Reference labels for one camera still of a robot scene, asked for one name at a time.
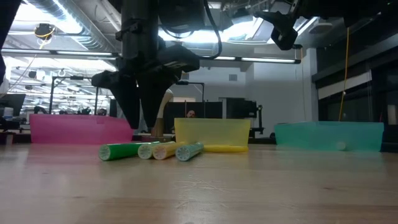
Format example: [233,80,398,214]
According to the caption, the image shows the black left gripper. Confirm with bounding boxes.
[91,29,200,129]

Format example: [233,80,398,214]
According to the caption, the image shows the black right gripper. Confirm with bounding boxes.
[254,0,343,50]

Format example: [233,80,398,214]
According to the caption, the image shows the thick light green marker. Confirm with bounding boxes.
[137,141,177,161]

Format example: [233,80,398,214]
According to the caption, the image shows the thick dark green marker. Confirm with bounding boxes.
[98,142,161,162]

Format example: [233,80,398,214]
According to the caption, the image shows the thick orange-yellow marker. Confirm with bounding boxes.
[152,141,189,161]

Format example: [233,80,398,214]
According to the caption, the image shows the thick teal marker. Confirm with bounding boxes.
[175,142,205,162]

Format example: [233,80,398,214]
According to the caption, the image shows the slim yellow highlighter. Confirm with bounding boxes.
[203,144,249,154]

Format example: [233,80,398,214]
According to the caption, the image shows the white mushroom table lamp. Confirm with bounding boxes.
[141,88,175,143]

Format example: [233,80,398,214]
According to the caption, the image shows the long ceiling light strip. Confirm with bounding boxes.
[0,49,302,64]

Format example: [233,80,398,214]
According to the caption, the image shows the black partition panel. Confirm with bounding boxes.
[163,101,223,119]

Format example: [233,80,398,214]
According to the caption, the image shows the red translucent plastic bin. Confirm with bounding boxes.
[29,113,136,145]

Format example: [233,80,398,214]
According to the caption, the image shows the yellow translucent plastic bin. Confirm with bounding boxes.
[174,117,252,147]

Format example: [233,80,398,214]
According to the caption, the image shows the black equipment stand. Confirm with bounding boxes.
[225,97,265,139]

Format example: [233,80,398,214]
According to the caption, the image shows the teal translucent plastic bin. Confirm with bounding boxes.
[274,121,385,152]

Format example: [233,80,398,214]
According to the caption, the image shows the black monitor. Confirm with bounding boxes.
[0,93,27,118]

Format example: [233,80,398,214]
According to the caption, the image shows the black aluminium table frame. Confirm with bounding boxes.
[0,130,398,153]

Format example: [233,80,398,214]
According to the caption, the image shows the black metal rig frame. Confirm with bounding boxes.
[49,75,101,114]
[174,80,205,102]

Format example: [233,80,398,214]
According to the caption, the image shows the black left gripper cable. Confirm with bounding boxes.
[198,0,224,60]

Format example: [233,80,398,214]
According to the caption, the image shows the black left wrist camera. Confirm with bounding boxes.
[158,0,206,32]

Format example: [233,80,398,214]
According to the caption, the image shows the yellow cable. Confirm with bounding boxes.
[338,26,352,122]

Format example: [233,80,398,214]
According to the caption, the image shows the black ceiling dome camera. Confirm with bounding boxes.
[33,23,57,40]

